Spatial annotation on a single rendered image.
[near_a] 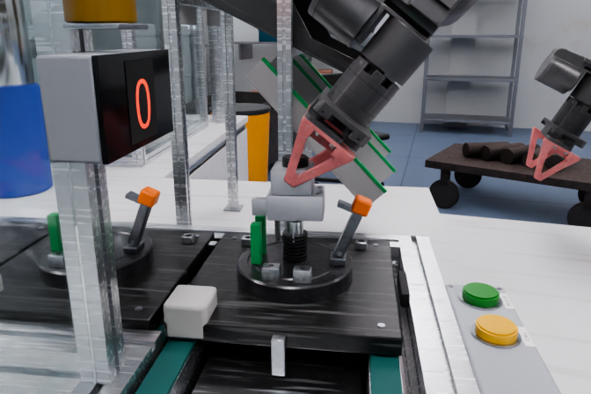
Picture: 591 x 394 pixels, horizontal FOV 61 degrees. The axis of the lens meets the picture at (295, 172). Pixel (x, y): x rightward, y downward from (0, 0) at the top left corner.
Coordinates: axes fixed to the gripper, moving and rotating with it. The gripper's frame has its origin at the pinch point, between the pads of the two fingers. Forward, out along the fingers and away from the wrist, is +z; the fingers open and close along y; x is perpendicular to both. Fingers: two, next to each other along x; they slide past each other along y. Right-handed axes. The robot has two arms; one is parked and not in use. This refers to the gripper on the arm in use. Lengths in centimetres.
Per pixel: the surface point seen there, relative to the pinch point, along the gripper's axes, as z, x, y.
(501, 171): -5, 134, -284
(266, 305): 11.6, 6.2, 7.1
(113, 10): -6.9, -18.7, 19.8
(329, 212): 18, 17, -53
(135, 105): -2.3, -14.0, 19.4
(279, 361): 12.4, 9.5, 12.9
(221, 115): 50, -27, -165
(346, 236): 2.2, 9.2, 0.3
